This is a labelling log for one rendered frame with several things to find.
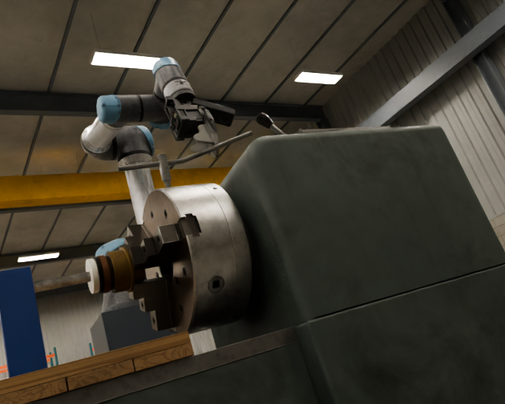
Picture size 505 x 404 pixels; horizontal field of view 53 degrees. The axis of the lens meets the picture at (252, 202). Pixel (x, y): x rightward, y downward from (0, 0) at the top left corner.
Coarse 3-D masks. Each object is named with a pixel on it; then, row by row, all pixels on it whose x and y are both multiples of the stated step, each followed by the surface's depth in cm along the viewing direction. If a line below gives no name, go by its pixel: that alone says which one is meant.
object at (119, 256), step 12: (108, 252) 100; (120, 252) 101; (96, 264) 98; (108, 264) 98; (120, 264) 99; (108, 276) 97; (120, 276) 98; (132, 276) 99; (144, 276) 102; (108, 288) 98; (120, 288) 99; (132, 288) 100
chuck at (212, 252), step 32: (160, 192) 104; (192, 192) 103; (160, 224) 106; (224, 224) 98; (192, 256) 93; (224, 256) 96; (192, 288) 94; (224, 288) 97; (192, 320) 97; (224, 320) 103
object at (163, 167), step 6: (156, 156) 113; (162, 156) 113; (162, 162) 112; (162, 168) 112; (168, 168) 113; (162, 174) 112; (168, 174) 112; (162, 180) 112; (168, 180) 112; (168, 186) 112
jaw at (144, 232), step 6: (132, 228) 113; (138, 228) 114; (144, 228) 114; (132, 234) 111; (138, 234) 112; (144, 234) 112; (150, 234) 112; (126, 240) 109; (132, 240) 109; (138, 240) 109; (120, 246) 107; (126, 246) 107; (132, 246) 107
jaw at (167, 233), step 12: (156, 228) 96; (168, 228) 96; (180, 228) 97; (192, 228) 96; (144, 240) 98; (156, 240) 97; (168, 240) 94; (180, 240) 96; (132, 252) 99; (144, 252) 98; (156, 252) 97; (168, 252) 98; (132, 264) 99; (144, 264) 99; (156, 264) 101; (168, 264) 103
